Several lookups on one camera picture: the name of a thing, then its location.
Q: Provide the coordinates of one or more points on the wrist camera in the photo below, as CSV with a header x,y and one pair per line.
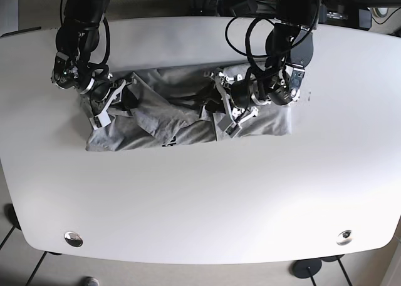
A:
x,y
100,121
229,126

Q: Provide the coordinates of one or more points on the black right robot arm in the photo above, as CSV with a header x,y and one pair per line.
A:
x,y
76,39

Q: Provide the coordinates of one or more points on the right silver table grommet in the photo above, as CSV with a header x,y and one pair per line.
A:
x,y
344,238

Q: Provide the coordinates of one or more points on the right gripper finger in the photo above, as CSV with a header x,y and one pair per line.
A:
x,y
128,101

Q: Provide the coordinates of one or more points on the left grey shoe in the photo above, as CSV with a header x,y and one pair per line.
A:
x,y
90,281

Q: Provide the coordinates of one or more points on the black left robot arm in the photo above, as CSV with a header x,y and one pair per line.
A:
x,y
289,43

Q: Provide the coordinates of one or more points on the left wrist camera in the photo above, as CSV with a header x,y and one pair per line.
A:
x,y
229,126

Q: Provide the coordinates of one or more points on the black round stand base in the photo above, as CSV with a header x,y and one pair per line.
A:
x,y
306,268

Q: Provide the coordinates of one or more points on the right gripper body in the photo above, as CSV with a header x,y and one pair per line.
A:
x,y
92,81

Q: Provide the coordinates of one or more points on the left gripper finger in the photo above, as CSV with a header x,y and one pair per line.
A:
x,y
209,94
214,106

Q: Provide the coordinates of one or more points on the grey printed T-shirt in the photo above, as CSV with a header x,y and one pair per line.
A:
x,y
162,117

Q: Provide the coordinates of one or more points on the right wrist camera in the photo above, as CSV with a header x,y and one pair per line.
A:
x,y
100,121

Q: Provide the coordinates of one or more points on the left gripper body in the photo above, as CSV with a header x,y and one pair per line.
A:
x,y
243,96

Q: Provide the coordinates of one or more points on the left silver table grommet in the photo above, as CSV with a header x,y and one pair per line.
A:
x,y
73,239

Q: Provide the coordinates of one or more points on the silver table grommet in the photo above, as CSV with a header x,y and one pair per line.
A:
x,y
344,238
73,239

